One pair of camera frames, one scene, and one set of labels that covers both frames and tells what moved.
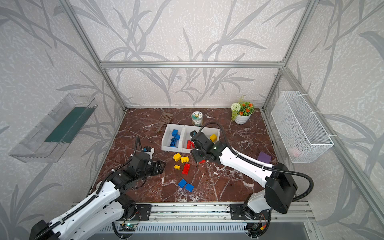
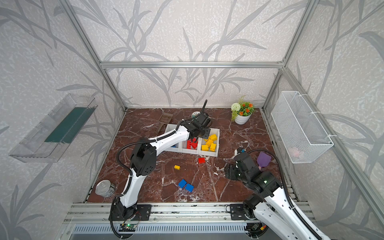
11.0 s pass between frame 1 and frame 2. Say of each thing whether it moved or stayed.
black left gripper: moved
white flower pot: stayed
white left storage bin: stayed
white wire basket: stayed
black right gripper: moved
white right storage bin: stayed
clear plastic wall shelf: stayed
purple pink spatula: stayed
